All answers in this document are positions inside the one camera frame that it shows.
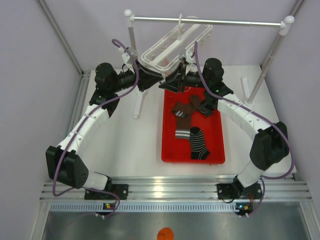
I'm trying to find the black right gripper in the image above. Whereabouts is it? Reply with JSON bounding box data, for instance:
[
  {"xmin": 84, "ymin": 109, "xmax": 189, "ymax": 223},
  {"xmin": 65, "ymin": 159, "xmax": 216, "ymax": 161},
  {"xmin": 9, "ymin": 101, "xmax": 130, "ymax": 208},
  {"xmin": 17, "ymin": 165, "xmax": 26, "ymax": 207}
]
[{"xmin": 159, "ymin": 63, "xmax": 211, "ymax": 95}]

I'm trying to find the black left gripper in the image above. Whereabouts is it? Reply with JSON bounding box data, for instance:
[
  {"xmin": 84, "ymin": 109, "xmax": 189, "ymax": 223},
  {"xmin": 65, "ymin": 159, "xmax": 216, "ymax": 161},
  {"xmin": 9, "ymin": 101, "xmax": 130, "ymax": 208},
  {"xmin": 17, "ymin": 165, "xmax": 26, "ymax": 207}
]
[{"xmin": 110, "ymin": 59, "xmax": 163, "ymax": 93}]

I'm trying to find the white clip sock hanger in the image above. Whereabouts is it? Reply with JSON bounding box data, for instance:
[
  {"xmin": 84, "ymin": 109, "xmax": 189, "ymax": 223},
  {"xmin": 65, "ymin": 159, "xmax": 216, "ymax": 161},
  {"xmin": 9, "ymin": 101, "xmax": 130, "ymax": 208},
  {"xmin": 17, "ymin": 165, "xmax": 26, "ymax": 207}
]
[{"xmin": 140, "ymin": 15, "xmax": 213, "ymax": 76}]

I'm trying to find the pale pink sock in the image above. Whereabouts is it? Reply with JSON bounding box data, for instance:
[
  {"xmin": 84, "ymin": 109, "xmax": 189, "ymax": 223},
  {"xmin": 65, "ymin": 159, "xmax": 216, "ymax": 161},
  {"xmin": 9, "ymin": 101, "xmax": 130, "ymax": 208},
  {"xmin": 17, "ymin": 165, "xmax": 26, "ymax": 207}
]
[{"xmin": 161, "ymin": 58, "xmax": 176, "ymax": 73}]

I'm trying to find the brown sock striped cuff long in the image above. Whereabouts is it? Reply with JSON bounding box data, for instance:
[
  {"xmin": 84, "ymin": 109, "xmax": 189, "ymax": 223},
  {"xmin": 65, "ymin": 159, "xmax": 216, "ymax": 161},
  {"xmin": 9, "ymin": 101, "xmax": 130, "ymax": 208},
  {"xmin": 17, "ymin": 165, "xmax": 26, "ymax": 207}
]
[{"xmin": 173, "ymin": 110, "xmax": 192, "ymax": 140}]

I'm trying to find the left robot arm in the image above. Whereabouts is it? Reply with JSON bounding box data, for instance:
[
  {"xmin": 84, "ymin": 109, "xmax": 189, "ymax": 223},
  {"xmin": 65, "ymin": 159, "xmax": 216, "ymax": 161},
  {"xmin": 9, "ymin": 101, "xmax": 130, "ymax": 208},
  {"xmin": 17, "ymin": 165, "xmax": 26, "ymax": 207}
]
[{"xmin": 45, "ymin": 62, "xmax": 163, "ymax": 199}]

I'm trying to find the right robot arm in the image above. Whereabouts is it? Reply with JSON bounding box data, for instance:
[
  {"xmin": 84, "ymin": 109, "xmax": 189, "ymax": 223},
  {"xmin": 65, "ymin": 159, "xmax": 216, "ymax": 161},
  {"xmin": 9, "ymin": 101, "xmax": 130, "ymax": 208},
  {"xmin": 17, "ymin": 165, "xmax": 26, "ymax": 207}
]
[{"xmin": 161, "ymin": 58, "xmax": 290, "ymax": 199}]

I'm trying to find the white rack base foot left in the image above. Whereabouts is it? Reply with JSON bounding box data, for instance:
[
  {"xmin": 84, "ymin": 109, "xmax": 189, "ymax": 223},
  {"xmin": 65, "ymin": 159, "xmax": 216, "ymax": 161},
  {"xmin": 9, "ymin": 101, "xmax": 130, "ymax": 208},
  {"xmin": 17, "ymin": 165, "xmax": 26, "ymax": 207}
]
[{"xmin": 132, "ymin": 90, "xmax": 148, "ymax": 120}]

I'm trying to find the black striped sock upper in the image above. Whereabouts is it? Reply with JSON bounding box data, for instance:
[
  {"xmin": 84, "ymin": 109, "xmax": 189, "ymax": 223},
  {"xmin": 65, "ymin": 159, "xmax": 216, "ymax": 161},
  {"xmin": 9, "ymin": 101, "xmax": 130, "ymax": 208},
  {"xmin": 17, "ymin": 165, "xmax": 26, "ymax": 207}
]
[{"xmin": 197, "ymin": 101, "xmax": 215, "ymax": 117}]

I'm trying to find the black striped sock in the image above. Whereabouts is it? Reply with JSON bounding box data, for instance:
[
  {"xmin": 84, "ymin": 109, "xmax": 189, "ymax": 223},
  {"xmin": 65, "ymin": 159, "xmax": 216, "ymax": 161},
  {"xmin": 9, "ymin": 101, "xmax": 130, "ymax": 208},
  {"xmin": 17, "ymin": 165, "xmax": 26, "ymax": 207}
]
[
  {"xmin": 197, "ymin": 101, "xmax": 215, "ymax": 117},
  {"xmin": 189, "ymin": 126, "xmax": 211, "ymax": 160}
]

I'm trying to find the red plastic tray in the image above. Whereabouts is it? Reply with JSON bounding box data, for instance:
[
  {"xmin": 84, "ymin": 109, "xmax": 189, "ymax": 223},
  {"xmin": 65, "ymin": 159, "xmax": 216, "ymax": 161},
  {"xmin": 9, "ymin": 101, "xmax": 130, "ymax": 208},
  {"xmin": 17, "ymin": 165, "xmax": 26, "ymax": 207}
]
[{"xmin": 161, "ymin": 87, "xmax": 225, "ymax": 164}]

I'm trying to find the black striped sock lower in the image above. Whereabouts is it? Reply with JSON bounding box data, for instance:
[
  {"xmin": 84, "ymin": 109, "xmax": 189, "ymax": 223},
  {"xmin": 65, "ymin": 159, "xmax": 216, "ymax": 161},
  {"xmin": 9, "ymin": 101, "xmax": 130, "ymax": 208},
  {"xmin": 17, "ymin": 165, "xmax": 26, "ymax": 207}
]
[{"xmin": 189, "ymin": 126, "xmax": 211, "ymax": 160}]

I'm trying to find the orange round object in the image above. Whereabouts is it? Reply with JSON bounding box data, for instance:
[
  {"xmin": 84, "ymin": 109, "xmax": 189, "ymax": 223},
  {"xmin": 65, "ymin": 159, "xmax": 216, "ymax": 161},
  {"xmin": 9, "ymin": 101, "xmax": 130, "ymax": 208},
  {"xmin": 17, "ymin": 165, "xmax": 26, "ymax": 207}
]
[{"xmin": 157, "ymin": 227, "xmax": 174, "ymax": 240}]

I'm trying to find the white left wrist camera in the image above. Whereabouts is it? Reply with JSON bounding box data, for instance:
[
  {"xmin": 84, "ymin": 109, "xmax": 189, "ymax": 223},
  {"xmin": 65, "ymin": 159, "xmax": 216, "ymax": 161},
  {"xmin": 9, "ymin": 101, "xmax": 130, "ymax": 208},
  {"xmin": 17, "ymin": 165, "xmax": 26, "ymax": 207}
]
[{"xmin": 118, "ymin": 47, "xmax": 138, "ymax": 72}]

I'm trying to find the aluminium mounting rail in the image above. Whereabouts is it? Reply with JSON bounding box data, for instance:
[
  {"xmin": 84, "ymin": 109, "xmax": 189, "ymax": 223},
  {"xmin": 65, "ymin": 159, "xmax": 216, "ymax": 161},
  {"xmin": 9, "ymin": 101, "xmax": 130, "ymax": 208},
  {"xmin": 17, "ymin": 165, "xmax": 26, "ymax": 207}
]
[{"xmin": 39, "ymin": 174, "xmax": 313, "ymax": 201}]

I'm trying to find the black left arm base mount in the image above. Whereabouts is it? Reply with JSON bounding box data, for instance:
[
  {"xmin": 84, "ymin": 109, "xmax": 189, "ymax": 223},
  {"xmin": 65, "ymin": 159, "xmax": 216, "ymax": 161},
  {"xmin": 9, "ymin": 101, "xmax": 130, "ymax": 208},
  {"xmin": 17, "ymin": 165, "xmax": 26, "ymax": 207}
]
[{"xmin": 84, "ymin": 184, "xmax": 129, "ymax": 200}]

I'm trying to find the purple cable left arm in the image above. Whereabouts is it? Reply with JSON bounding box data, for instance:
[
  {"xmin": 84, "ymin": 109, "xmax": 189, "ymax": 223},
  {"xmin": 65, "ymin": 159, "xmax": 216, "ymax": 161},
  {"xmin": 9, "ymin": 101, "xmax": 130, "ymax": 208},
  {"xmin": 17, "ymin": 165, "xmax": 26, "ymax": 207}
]
[{"xmin": 51, "ymin": 38, "xmax": 140, "ymax": 197}]

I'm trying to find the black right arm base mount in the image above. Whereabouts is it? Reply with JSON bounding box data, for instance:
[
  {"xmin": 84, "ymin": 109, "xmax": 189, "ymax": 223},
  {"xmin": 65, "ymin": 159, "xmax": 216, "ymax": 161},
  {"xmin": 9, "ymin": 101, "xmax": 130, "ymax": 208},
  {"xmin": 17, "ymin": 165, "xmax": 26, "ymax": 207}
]
[{"xmin": 216, "ymin": 183, "xmax": 263, "ymax": 203}]

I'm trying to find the white drying rack frame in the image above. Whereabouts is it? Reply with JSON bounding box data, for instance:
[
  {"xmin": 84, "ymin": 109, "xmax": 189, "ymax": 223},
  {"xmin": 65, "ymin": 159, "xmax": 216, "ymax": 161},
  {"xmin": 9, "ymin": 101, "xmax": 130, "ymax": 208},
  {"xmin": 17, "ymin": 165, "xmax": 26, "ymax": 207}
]
[{"xmin": 124, "ymin": 9, "xmax": 295, "ymax": 102}]

